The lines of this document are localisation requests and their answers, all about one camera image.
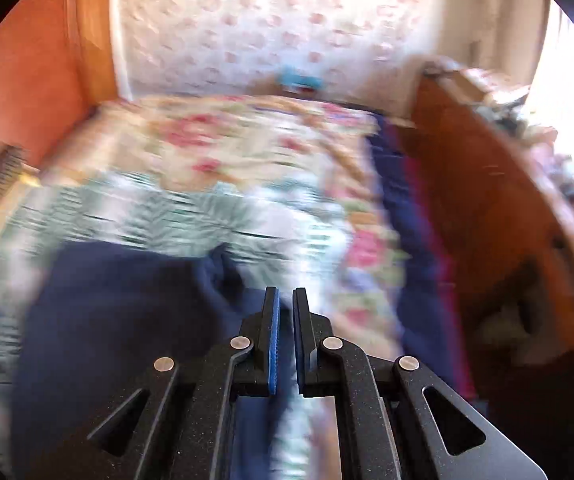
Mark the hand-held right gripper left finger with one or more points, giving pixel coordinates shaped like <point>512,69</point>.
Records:
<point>273,340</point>

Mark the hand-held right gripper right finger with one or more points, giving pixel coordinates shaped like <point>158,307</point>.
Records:
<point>298,340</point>

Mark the navy t-shirt with orange print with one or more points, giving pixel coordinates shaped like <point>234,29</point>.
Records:
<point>117,320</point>

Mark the navy blanket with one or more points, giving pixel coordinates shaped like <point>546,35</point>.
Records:
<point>417,270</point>

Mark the white leaf-print sheet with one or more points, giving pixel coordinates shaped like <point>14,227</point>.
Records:
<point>167,215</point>

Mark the white bucket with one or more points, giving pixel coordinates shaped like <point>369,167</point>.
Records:
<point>502,327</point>

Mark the wooden cabinet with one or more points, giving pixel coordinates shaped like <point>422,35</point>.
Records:
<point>487,185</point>

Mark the wooden wardrobe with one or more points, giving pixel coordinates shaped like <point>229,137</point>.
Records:
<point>27,70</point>

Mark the small blue object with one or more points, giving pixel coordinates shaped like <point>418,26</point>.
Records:
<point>299,80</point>

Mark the cardboard box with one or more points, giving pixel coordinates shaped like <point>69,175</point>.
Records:
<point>467,82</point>

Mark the circle-patterned wall cloth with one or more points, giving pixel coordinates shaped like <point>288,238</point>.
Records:
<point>267,20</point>

